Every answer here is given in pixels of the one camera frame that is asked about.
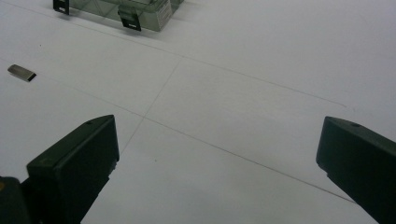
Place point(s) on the small grey metal block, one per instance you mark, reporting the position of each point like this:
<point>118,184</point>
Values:
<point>21,72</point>

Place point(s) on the clear plastic storage box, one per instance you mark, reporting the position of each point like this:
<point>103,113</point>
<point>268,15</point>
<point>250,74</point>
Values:
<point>137,11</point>

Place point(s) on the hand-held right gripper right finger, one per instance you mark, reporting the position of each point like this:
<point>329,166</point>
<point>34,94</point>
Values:
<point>361,155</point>

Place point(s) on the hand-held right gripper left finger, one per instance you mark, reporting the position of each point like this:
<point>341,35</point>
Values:
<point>71,168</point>

